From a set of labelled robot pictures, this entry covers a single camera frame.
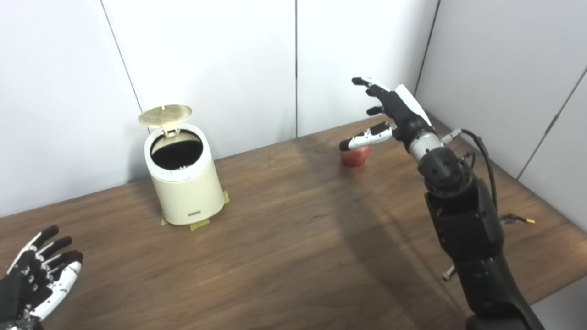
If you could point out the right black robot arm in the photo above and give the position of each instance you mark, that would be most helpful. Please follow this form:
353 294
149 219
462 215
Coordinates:
463 215

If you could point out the cream-colored round bin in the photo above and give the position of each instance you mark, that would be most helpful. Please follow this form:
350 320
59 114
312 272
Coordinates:
188 197

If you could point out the cream round bin lid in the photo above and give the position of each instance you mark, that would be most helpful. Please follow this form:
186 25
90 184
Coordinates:
165 114

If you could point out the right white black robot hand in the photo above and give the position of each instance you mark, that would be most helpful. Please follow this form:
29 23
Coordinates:
403 114

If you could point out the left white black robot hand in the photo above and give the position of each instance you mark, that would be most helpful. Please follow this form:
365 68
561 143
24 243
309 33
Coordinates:
27 284

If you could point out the red apple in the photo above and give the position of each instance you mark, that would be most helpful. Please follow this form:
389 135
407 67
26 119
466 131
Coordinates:
354 158

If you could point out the wide yellow tape piece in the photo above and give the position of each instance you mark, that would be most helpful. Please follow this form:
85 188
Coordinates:
200 224

